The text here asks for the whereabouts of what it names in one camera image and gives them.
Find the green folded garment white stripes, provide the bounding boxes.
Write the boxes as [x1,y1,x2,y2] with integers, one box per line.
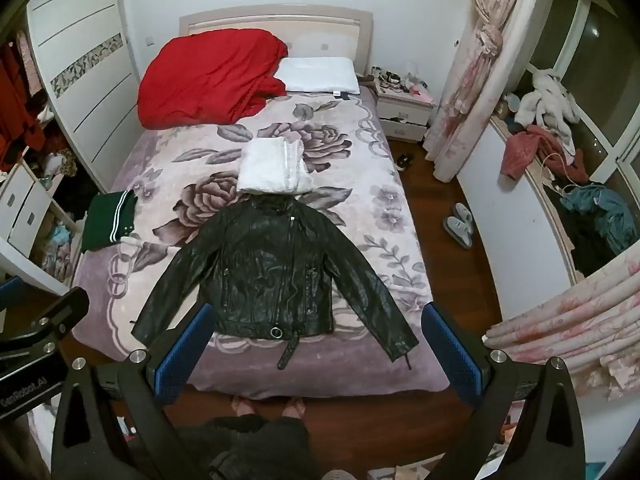
[81,190,138,252]

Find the cluster of small toiletries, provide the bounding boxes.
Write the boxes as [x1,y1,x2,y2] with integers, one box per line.
[372,65,433,101]

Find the cream bed headboard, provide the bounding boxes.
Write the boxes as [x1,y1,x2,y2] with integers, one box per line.
[178,6,375,91]

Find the white nightstand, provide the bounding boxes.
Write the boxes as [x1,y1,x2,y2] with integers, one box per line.
[375,85,435,142]

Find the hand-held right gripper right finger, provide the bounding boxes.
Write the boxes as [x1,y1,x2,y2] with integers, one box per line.
[422,301,586,480]

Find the person's legs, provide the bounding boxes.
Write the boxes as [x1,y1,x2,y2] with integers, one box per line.
[175,394,361,480]

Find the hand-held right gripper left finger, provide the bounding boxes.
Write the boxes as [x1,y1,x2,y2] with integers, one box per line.
[50,302,216,480]

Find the dark garment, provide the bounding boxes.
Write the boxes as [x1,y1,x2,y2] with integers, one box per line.
[550,185,618,273]

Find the white wardrobe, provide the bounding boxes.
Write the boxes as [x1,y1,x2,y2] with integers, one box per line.
[25,0,146,191]

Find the grey slipper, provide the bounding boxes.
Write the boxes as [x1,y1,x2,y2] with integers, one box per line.
[442,217,473,250]
[452,202,476,233]

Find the white pillow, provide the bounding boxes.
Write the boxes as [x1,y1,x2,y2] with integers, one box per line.
[272,56,361,96]

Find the pink red garment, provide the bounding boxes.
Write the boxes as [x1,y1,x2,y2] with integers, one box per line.
[501,125,591,183]

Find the tied pink floral curtain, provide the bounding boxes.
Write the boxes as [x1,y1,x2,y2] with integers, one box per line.
[424,0,546,183]

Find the loose pink floral curtain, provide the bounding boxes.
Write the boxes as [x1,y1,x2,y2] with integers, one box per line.
[482,250,640,406]

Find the red hanging clothes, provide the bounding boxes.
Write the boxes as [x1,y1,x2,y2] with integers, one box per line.
[0,40,48,148]

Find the teal garment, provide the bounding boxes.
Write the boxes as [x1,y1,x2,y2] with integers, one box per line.
[560,182,638,256]

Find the red duvet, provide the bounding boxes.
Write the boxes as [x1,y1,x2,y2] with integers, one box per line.
[137,30,290,128]

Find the white drawer unit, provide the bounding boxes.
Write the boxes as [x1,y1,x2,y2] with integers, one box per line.
[0,162,86,296]

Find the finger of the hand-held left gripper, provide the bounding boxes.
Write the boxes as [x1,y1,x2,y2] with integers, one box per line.
[0,276,23,313]
[0,286,91,358]

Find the black leather jacket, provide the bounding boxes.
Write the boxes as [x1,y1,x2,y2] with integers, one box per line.
[131,197,420,372]

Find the white fluffy clothes pile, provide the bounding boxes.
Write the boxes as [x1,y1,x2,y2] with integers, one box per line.
[517,67,581,151]

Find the clothes pile on windowsill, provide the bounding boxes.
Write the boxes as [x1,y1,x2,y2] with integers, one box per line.
[525,0,640,281]

